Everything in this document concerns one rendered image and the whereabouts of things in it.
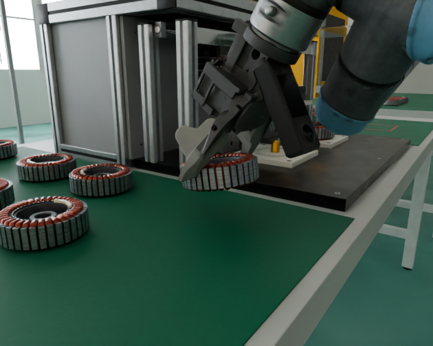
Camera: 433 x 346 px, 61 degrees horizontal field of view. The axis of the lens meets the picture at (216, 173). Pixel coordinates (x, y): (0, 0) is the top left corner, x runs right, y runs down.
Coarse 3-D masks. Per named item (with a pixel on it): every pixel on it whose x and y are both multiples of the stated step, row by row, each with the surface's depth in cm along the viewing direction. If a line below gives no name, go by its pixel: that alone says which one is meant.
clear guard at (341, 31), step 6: (318, 30) 92; (324, 30) 92; (330, 30) 92; (336, 30) 92; (342, 30) 92; (348, 30) 92; (318, 36) 109; (324, 36) 109; (330, 36) 109; (336, 36) 109; (342, 36) 109
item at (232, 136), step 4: (228, 132) 89; (232, 132) 90; (232, 136) 90; (236, 136) 92; (228, 140) 89; (232, 140) 91; (236, 140) 92; (228, 144) 89; (232, 144) 91; (236, 144) 93; (224, 148) 88; (228, 148) 90; (232, 148) 91; (236, 148) 93; (220, 152) 89
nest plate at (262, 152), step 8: (264, 144) 92; (256, 152) 83; (264, 152) 83; (272, 152) 83; (280, 152) 83; (312, 152) 83; (264, 160) 78; (272, 160) 76; (280, 160) 76; (288, 160) 76; (296, 160) 76; (304, 160) 79
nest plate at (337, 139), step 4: (336, 136) 104; (340, 136) 104; (344, 136) 104; (320, 140) 98; (324, 140) 98; (328, 140) 98; (332, 140) 98; (336, 140) 98; (340, 140) 99; (344, 140) 102; (320, 144) 95; (324, 144) 94; (328, 144) 94; (332, 144) 94; (336, 144) 96
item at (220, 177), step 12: (216, 156) 56; (228, 156) 56; (240, 156) 53; (252, 156) 51; (180, 168) 51; (204, 168) 48; (216, 168) 47; (228, 168) 47; (240, 168) 48; (252, 168) 50; (192, 180) 49; (204, 180) 48; (216, 180) 48; (228, 180) 47; (240, 180) 48; (252, 180) 49
